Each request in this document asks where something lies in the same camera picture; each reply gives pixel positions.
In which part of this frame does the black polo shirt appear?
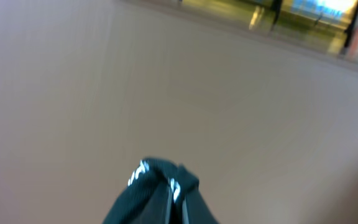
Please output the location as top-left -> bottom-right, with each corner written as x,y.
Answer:
103,157 -> 218,224

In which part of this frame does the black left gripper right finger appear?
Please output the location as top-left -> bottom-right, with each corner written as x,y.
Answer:
169,177 -> 190,224

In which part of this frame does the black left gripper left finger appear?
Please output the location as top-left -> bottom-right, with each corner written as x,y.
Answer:
127,160 -> 150,186

